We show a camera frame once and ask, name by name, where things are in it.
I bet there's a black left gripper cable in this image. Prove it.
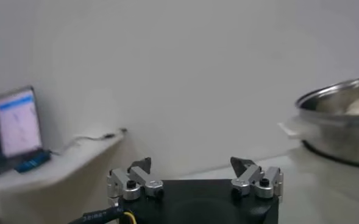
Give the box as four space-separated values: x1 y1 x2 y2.
66 205 139 224

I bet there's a black laptop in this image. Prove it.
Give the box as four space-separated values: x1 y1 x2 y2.
0 86 46 180

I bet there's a white side desk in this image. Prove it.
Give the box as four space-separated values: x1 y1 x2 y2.
0 132 128 224

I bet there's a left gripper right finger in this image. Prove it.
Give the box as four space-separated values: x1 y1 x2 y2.
230 156 284 203

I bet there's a perforated steel steamer basket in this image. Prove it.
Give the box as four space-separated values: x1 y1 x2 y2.
294 75 359 167

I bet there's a blue computer mouse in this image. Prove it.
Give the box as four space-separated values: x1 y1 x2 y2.
14 150 51 173

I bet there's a grey usb adapter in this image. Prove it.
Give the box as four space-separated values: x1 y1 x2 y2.
103 127 128 140

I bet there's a black desk cable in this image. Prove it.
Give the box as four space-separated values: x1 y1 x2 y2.
50 132 110 156

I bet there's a cream electric cooker base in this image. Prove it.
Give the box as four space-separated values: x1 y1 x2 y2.
278 121 359 171

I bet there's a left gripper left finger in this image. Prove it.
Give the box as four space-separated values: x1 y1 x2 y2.
107 156 165 208

